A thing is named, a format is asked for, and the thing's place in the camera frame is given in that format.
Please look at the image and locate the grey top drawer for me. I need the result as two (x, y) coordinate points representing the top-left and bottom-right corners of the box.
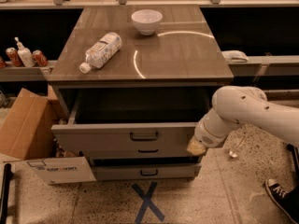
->
(52, 87), (212, 157)

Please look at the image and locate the grey drawer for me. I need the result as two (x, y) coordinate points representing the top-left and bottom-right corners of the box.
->
(52, 87), (212, 157)
(90, 149), (201, 166)

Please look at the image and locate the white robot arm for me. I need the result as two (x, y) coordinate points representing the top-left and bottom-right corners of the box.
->
(187, 86), (299, 156)

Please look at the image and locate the grey drawer cabinet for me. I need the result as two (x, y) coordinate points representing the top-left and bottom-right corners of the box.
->
(49, 5), (233, 180)

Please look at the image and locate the grey middle drawer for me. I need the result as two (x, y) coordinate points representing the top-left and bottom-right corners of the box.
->
(90, 149), (201, 166)

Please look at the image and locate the folded white cloth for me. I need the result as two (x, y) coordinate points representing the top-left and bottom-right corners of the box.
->
(222, 50), (249, 63)

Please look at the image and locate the black pole right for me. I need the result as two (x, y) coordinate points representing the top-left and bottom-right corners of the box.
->
(287, 144), (299, 179)

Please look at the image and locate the black pole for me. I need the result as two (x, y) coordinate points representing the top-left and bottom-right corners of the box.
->
(287, 144), (299, 179)
(0, 163), (12, 224)

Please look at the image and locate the black white sneaker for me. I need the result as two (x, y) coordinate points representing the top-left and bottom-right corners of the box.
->
(265, 178), (299, 224)

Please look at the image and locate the white printed cardboard box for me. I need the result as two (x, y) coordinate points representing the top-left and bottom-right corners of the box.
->
(27, 157), (95, 185)

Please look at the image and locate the clear plastic water bottle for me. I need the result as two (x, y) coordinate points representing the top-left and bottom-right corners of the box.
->
(79, 32), (122, 74)

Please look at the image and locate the white ceramic bowl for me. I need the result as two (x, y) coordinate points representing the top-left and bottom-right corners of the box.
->
(131, 9), (163, 35)

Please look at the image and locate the brown cardboard box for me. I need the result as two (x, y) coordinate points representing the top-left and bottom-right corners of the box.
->
(0, 88), (65, 160)

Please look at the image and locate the red soda can right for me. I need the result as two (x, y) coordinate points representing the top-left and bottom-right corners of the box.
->
(33, 49), (48, 67)

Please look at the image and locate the red soda can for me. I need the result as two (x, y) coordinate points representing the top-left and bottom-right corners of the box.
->
(33, 49), (48, 67)
(6, 48), (23, 67)

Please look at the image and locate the black pole left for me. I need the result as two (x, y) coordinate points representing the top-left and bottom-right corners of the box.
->
(0, 163), (12, 224)

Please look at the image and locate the red soda can left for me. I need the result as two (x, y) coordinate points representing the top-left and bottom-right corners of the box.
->
(6, 48), (23, 67)

